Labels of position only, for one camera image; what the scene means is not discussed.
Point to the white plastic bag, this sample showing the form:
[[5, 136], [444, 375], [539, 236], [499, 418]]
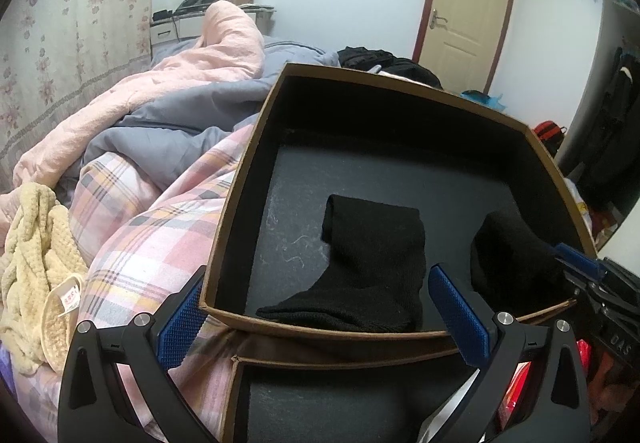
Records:
[[579, 203]]

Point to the blue plastic bag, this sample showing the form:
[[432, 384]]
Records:
[[482, 97]]

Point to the beige slipper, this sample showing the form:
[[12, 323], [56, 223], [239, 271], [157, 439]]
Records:
[[60, 318]]

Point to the black knit sock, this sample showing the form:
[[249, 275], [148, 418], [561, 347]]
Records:
[[370, 268], [515, 253]]

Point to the hanging black clothes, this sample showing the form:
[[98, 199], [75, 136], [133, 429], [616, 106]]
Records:
[[617, 113]]

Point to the pink quilt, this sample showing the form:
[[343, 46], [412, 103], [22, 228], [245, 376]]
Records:
[[200, 68]]

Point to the beige door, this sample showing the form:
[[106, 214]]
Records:
[[465, 13]]

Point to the grey quilt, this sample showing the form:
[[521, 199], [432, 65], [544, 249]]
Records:
[[165, 123]]

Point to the large black-lined cardboard box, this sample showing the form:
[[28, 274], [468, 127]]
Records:
[[300, 183]]

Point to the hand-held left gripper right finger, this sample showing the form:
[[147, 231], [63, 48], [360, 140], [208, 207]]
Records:
[[457, 318]]

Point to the white bedside cabinet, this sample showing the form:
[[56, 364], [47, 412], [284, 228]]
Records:
[[180, 25]]

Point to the black tray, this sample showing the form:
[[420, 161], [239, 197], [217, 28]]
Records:
[[195, 3]]

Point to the cream waffle towel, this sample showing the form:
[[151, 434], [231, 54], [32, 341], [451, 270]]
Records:
[[35, 243]]

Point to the floral curtain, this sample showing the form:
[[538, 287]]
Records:
[[75, 23]]

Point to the black clothes pile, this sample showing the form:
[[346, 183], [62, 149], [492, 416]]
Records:
[[380, 63]]

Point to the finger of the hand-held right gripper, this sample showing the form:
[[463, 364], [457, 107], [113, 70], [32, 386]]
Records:
[[575, 257]]

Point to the red packet with round tab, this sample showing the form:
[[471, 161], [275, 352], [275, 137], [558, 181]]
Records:
[[520, 375]]

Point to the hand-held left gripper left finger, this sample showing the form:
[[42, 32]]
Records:
[[180, 328]]

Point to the red bag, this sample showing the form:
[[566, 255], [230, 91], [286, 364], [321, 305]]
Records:
[[547, 130]]

